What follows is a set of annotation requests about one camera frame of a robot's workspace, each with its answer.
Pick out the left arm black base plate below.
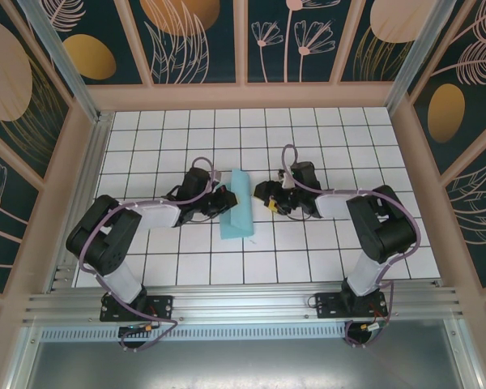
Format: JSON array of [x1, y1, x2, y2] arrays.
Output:
[[100, 294, 174, 323]]

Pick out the aluminium frame post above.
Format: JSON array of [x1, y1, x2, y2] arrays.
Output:
[[384, 0, 454, 117], [15, 0, 102, 122]]

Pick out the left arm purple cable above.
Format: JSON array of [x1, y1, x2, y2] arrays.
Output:
[[79, 156, 224, 354]]

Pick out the aluminium side rail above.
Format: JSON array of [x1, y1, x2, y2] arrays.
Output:
[[44, 113, 114, 293]]

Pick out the slotted grey cable duct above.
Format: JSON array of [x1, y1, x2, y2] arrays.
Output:
[[40, 327, 349, 340]]

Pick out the grey metal sheet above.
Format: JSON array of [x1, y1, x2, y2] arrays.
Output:
[[7, 319, 483, 389]]

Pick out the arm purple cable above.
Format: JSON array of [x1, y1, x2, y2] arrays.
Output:
[[79, 156, 224, 354], [282, 143, 422, 350]]

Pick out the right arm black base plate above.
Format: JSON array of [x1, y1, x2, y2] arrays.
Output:
[[314, 291, 389, 319]]

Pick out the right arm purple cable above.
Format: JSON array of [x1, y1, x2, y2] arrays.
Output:
[[282, 143, 422, 350]]

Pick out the long aluminium mounting rail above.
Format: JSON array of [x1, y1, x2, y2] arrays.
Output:
[[22, 281, 467, 325]]

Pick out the teal cloth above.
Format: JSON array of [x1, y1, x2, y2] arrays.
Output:
[[218, 166, 255, 241]]

